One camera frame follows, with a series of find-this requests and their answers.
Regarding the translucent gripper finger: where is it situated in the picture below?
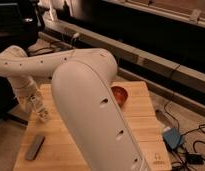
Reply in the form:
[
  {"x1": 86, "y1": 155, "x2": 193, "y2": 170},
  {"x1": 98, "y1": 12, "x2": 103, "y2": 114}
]
[
  {"x1": 25, "y1": 100, "x2": 33, "y2": 113},
  {"x1": 37, "y1": 106, "x2": 50, "y2": 121}
]

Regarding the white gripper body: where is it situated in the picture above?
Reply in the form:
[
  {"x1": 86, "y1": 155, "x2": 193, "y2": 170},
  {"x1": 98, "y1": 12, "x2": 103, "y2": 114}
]
[{"x1": 14, "y1": 77, "x2": 39, "y2": 108}]

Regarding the clear plastic bottle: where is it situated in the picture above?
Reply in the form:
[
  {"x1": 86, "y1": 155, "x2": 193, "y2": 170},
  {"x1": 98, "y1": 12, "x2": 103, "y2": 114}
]
[{"x1": 30, "y1": 95, "x2": 50, "y2": 122}]

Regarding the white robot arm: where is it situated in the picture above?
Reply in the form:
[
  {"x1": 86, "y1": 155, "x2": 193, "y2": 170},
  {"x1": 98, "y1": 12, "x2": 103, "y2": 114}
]
[{"x1": 0, "y1": 46, "x2": 151, "y2": 171}]

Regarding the red ceramic bowl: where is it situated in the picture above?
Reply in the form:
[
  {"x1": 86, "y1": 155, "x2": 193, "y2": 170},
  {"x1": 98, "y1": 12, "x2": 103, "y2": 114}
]
[{"x1": 111, "y1": 86, "x2": 128, "y2": 107}]

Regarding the black dark chair left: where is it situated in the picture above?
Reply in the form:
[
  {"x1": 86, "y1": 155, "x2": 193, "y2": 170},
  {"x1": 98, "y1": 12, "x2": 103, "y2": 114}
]
[{"x1": 0, "y1": 77, "x2": 28, "y2": 125}]

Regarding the grey remote control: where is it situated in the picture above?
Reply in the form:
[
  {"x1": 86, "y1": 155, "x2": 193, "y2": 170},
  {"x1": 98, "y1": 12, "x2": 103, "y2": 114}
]
[{"x1": 25, "y1": 134, "x2": 45, "y2": 161}]

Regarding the black office chair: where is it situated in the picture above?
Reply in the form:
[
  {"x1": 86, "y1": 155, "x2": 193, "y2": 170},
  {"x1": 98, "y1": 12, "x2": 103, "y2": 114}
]
[{"x1": 0, "y1": 0, "x2": 45, "y2": 52}]

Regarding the blue power adapter box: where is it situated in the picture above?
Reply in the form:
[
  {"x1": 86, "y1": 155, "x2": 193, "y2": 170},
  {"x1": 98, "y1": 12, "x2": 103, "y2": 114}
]
[{"x1": 162, "y1": 128, "x2": 184, "y2": 150}]

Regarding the black floor cable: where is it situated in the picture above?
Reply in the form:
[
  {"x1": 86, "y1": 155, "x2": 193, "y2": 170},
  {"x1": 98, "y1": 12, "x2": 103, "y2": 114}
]
[{"x1": 155, "y1": 99, "x2": 205, "y2": 171}]

